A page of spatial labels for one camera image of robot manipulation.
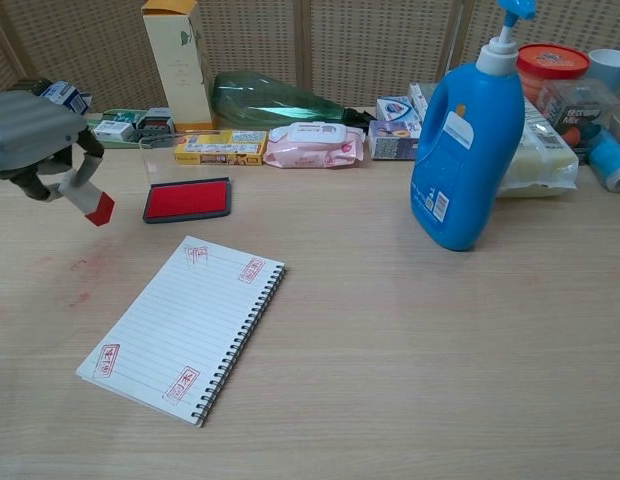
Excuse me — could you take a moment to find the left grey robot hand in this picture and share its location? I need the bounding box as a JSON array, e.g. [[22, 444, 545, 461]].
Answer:
[[0, 88, 107, 204]]

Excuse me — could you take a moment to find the red white stamp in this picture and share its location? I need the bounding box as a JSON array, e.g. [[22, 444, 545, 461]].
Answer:
[[56, 167, 117, 228]]

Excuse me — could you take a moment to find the spiral lined notebook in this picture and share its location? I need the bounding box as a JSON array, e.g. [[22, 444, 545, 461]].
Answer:
[[75, 235, 288, 429]]

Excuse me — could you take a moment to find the blue white toothpaste box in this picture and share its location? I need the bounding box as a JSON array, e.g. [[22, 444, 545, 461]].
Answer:
[[38, 79, 94, 118]]

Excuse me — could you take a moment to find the small white box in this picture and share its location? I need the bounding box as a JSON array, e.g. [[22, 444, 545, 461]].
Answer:
[[92, 119, 137, 143]]

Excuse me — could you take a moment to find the grey black stapler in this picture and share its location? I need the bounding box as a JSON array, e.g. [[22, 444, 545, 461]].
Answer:
[[134, 106, 176, 144]]

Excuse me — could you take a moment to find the tall cream yellow box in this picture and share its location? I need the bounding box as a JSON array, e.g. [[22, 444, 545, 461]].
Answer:
[[140, 0, 216, 134]]

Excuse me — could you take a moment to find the red ink pad with clear lid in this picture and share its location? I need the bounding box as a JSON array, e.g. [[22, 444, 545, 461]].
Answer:
[[138, 133, 236, 225]]

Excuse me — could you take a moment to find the flat yellow box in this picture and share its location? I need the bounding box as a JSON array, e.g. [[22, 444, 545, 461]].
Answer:
[[172, 129, 269, 168]]

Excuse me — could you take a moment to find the green plastic spray bottle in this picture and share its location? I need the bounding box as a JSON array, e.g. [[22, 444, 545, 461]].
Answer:
[[210, 70, 377, 131]]

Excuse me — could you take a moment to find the pink wet wipes pack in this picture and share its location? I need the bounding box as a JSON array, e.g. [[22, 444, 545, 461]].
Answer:
[[261, 120, 367, 170]]

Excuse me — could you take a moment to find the woven folding screen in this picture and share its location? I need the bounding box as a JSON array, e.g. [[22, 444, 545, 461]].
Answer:
[[0, 0, 620, 114]]

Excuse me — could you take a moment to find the purple white box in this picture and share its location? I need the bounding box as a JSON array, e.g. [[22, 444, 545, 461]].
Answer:
[[366, 118, 424, 162]]

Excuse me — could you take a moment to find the blue white soap box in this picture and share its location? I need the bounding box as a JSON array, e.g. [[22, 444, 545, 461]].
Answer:
[[375, 95, 423, 127]]

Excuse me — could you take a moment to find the blue detergent pump bottle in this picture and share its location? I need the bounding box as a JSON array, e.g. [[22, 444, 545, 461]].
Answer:
[[409, 0, 538, 253]]

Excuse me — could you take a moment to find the long white noodle pack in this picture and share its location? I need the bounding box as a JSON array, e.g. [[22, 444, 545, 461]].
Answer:
[[496, 96, 581, 200]]

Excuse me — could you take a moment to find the jar with orange lid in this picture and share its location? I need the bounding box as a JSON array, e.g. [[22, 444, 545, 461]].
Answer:
[[515, 42, 592, 109]]

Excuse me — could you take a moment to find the clear plastic box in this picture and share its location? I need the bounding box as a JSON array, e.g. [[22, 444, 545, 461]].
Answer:
[[535, 78, 620, 154]]

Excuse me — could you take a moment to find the blue cylindrical tube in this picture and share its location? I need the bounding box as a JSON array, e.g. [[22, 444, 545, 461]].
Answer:
[[588, 126, 620, 194]]

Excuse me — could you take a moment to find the light blue mug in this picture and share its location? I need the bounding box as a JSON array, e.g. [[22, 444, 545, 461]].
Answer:
[[586, 47, 620, 99]]

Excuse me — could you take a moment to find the green plastic tray with handle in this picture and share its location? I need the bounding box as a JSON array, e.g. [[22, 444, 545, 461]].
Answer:
[[91, 106, 174, 151]]

